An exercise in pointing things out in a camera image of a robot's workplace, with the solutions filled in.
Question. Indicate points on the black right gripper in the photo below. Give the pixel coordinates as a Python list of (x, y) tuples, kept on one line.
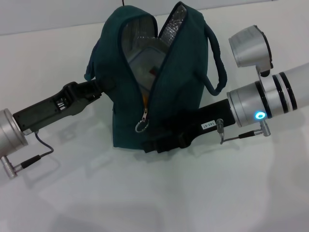
[(200, 123)]

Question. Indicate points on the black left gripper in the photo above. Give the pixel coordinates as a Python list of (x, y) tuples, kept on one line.
[(48, 111)]

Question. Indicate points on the clear plastic food container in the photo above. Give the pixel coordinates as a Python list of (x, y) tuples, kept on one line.
[(144, 65)]

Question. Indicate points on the dark teal fabric lunch bag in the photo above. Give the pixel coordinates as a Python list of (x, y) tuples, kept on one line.
[(178, 84)]

